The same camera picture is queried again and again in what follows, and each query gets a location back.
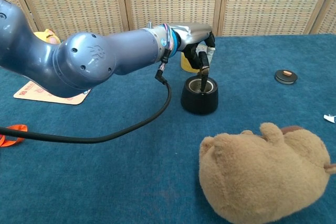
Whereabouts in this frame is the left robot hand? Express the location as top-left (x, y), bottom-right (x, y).
top-left (177, 23), bottom-right (216, 74)

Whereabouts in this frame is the woven wooden folding screen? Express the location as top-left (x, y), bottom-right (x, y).
top-left (0, 0), bottom-right (336, 44)

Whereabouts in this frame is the blue felt table cover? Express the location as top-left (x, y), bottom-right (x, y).
top-left (0, 34), bottom-right (336, 224)

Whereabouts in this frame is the cartoon girl mouse pad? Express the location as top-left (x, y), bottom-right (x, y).
top-left (13, 81), bottom-right (91, 105)

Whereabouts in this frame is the black cast iron teapot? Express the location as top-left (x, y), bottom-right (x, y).
top-left (180, 68), bottom-right (219, 115)

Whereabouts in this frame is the yellow plush toy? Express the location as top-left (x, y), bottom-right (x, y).
top-left (33, 28), bottom-right (61, 45)

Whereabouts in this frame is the small black round lid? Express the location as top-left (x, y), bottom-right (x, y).
top-left (274, 69), bottom-right (298, 85)

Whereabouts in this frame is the yellow packing tape roll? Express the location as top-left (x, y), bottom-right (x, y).
top-left (180, 52), bottom-right (200, 73)

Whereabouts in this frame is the orange lanyard ribbon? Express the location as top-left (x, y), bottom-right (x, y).
top-left (0, 124), bottom-right (28, 148)

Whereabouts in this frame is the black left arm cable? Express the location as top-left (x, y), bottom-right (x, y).
top-left (0, 61), bottom-right (172, 144)

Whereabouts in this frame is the brown capybara plush toy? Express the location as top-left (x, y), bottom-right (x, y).
top-left (198, 122), bottom-right (336, 224)

